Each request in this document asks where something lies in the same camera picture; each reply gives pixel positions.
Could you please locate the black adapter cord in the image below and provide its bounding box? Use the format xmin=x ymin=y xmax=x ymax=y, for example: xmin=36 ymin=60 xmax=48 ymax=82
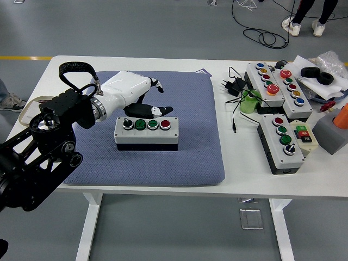
xmin=225 ymin=66 xmax=263 ymax=134

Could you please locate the blue round plate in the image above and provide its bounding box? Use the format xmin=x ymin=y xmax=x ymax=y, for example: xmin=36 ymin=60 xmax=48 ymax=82
xmin=309 ymin=91 xmax=348 ymax=104

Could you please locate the five-button box, red mushroom button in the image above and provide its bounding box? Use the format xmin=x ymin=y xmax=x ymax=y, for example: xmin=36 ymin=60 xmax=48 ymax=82
xmin=244 ymin=62 xmax=285 ymax=114
xmin=271 ymin=69 xmax=314 ymax=120

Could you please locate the black robot body part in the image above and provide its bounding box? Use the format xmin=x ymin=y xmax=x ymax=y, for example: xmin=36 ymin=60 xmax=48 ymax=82
xmin=0 ymin=239 xmax=9 ymax=261

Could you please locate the white paper sheet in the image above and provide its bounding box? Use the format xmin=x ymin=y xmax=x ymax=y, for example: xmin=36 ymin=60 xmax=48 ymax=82
xmin=279 ymin=55 xmax=348 ymax=100

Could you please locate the person in grey shoe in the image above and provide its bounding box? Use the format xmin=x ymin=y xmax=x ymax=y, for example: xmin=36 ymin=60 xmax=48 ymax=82
xmin=0 ymin=78 xmax=27 ymax=113

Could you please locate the beige shallow tray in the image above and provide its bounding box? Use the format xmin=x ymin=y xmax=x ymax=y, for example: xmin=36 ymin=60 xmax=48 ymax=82
xmin=18 ymin=96 xmax=63 ymax=127

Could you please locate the green cup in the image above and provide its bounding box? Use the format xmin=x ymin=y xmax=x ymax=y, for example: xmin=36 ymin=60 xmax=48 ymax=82
xmin=239 ymin=89 xmax=262 ymax=114

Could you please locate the grey four-button control box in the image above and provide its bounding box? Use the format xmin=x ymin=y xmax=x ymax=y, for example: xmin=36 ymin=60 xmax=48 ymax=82
xmin=113 ymin=116 xmax=179 ymax=152
xmin=257 ymin=114 xmax=306 ymax=175

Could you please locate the clear bubble wrap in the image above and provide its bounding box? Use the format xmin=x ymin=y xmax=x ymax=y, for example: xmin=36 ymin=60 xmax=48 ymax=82
xmin=308 ymin=50 xmax=348 ymax=88

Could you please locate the blue-grey fabric mat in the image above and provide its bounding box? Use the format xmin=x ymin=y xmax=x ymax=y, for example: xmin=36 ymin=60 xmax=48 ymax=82
xmin=62 ymin=70 xmax=226 ymax=187

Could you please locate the black floor cable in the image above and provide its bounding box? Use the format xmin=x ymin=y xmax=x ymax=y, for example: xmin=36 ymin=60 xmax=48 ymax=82
xmin=231 ymin=0 xmax=300 ymax=49

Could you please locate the white wall switch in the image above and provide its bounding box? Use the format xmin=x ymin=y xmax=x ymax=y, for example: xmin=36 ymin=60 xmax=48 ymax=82
xmin=24 ymin=104 xmax=41 ymax=122

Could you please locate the grey block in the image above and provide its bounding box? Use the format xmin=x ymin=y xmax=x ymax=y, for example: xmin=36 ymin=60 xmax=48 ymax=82
xmin=312 ymin=108 xmax=348 ymax=156

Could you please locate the person in white shoes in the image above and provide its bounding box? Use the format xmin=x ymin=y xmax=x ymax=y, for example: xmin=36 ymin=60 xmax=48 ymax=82
xmin=281 ymin=0 xmax=340 ymax=38

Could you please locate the black power adapter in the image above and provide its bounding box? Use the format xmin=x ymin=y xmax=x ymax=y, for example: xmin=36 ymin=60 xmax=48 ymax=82
xmin=220 ymin=77 xmax=246 ymax=97

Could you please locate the orange cylinder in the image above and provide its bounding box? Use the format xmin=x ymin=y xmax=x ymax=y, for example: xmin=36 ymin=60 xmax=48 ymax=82
xmin=333 ymin=102 xmax=348 ymax=131

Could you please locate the cream three-button switch box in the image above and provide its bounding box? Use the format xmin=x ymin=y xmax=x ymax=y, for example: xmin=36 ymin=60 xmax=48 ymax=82
xmin=288 ymin=119 xmax=319 ymax=157

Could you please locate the black foam ring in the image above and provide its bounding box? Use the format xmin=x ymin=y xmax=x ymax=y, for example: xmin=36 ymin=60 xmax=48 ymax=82
xmin=300 ymin=66 xmax=321 ymax=78
xmin=318 ymin=72 xmax=335 ymax=85

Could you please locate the red valve knob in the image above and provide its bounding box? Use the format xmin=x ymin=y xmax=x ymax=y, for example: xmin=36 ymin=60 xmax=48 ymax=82
xmin=320 ymin=101 xmax=337 ymax=112

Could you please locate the clear floor plate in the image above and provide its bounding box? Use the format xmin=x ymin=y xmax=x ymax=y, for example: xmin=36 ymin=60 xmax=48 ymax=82
xmin=239 ymin=208 xmax=264 ymax=231

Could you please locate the white table leg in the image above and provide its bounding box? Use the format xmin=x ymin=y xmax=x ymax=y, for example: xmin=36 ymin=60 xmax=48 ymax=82
xmin=75 ymin=192 xmax=103 ymax=261
xmin=269 ymin=198 xmax=296 ymax=261

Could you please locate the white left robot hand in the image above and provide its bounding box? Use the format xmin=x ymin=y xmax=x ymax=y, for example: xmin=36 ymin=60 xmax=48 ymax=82
xmin=98 ymin=70 xmax=174 ymax=120

